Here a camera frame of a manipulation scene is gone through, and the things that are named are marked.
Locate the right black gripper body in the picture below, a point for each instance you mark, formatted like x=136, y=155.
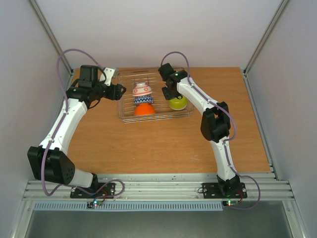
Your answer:
x=169, y=93

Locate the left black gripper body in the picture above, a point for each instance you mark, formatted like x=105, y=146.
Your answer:
x=115, y=94

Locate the red patterned bowl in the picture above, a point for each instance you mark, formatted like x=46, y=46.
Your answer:
x=141, y=89

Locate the yellow bowl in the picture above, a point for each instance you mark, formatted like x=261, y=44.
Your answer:
x=178, y=104

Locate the blue patterned bowl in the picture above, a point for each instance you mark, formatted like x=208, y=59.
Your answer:
x=143, y=100

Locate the wire dish rack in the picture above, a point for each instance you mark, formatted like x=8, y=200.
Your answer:
x=129, y=79

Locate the white bowl orange outside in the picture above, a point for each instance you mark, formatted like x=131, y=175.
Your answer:
x=144, y=109

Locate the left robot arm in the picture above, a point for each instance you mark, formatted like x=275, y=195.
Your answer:
x=49, y=161

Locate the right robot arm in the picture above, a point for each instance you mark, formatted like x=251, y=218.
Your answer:
x=215, y=124

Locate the left controller board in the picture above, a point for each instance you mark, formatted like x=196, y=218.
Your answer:
x=94, y=204

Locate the controller board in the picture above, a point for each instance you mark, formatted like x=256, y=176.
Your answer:
x=94, y=204
x=230, y=203

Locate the right controller board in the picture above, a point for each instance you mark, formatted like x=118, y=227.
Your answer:
x=230, y=203

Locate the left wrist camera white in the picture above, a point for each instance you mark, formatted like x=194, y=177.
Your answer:
x=108, y=74

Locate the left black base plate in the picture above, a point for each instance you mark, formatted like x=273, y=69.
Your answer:
x=104, y=189

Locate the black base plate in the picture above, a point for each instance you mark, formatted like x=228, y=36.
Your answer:
x=104, y=189
x=210, y=190

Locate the grey slotted cable duct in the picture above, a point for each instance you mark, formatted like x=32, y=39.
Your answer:
x=128, y=206

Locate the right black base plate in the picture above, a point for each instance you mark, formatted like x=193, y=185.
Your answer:
x=210, y=190

